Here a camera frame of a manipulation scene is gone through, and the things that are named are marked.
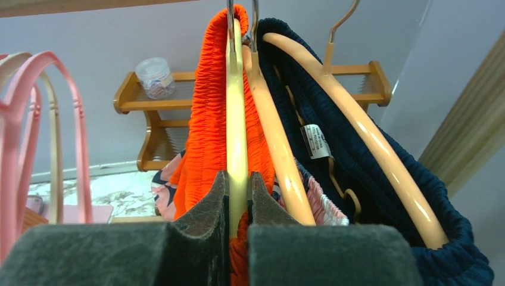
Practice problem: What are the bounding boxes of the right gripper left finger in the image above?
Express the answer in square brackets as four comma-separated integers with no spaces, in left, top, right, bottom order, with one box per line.
[1,171,230,285]

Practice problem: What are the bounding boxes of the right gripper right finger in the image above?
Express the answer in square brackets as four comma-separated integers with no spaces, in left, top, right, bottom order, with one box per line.
[247,172,423,285]

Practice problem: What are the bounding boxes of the yellow hanger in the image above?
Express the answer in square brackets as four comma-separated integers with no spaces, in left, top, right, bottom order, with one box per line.
[226,0,248,238]

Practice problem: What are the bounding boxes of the pink shark print shorts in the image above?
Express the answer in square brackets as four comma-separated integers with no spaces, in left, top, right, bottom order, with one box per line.
[151,150,350,226]

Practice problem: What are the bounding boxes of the orange wooden hanger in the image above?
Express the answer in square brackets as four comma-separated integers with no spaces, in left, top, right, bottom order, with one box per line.
[242,0,316,226]
[257,18,448,249]

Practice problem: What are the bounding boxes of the pink hanger holding shorts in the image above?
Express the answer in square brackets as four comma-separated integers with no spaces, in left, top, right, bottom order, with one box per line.
[1,52,42,235]

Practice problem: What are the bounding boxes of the cream hanger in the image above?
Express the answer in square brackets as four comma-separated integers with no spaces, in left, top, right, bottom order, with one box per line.
[0,51,65,225]

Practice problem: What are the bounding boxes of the pink clipboard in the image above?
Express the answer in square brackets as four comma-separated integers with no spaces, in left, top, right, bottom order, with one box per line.
[25,195,115,225]

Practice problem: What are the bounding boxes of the navy blue garment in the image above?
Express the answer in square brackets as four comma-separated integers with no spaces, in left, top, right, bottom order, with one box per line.
[257,18,494,285]

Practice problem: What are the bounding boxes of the clear plastic jar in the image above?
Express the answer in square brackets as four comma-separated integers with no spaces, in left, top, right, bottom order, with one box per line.
[135,57,175,100]

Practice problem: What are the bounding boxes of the wooden clothes rack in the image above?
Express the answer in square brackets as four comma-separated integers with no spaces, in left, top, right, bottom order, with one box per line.
[1,1,504,232]

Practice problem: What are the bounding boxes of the wooden wall shelf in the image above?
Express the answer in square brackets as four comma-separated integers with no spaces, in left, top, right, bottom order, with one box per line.
[113,61,392,172]

